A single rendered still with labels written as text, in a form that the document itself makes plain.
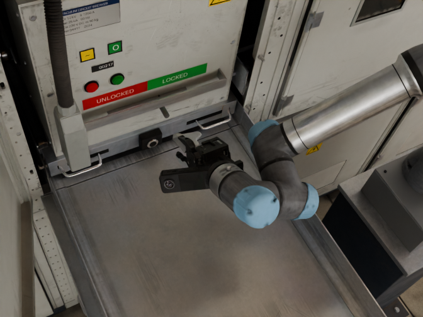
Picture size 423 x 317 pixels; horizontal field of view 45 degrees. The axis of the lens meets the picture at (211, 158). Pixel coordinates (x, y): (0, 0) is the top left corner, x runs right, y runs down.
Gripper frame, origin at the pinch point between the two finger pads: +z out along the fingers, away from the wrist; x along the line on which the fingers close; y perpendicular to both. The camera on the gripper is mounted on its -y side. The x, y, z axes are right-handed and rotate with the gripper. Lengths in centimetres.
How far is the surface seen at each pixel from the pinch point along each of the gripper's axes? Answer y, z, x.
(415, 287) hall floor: 98, 12, -111
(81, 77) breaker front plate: -16.0, 5.4, 20.7
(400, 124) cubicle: 109, 35, -45
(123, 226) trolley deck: -16.1, 3.6, -18.3
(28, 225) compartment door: -36.8, 12.7, -13.6
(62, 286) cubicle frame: -34, 49, -64
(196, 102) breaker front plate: 13.9, 16.0, 1.7
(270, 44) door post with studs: 30.3, 2.7, 16.3
